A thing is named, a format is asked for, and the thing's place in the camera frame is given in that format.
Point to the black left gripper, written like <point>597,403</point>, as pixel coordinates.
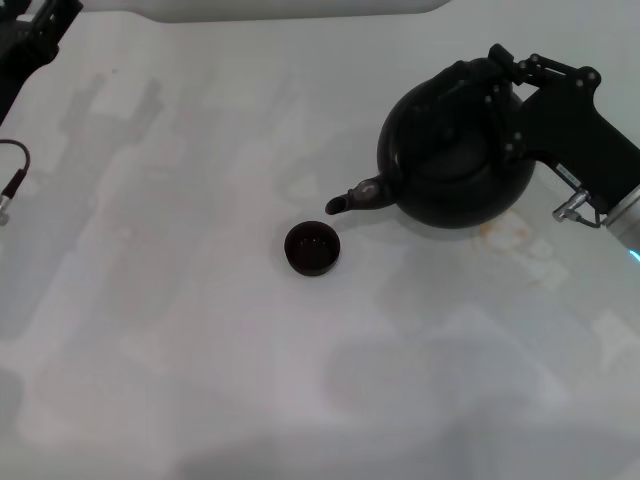
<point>17,65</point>

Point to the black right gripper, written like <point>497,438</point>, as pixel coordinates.
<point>570,135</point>

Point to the black round teapot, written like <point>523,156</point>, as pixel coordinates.
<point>450,180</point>

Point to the small black teacup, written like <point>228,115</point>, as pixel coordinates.
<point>312,260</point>

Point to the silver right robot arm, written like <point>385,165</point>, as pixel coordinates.
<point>627,220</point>

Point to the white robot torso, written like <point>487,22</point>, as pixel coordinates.
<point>300,10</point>

